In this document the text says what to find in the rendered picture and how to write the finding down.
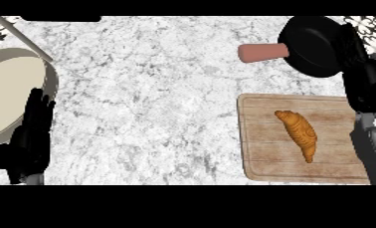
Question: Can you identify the wooden cutting board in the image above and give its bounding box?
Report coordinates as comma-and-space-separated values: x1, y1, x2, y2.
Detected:
235, 93, 371, 185

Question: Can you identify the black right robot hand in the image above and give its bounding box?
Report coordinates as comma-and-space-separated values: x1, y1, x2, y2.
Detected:
338, 22, 376, 114

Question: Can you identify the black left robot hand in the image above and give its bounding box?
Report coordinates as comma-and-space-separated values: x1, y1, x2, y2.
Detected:
0, 87, 57, 185

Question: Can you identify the black pan with pink handle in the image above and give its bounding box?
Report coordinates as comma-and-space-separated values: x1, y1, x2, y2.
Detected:
235, 16, 358, 79

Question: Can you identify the brown croissant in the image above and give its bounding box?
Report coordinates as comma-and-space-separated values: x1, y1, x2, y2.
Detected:
272, 110, 318, 164

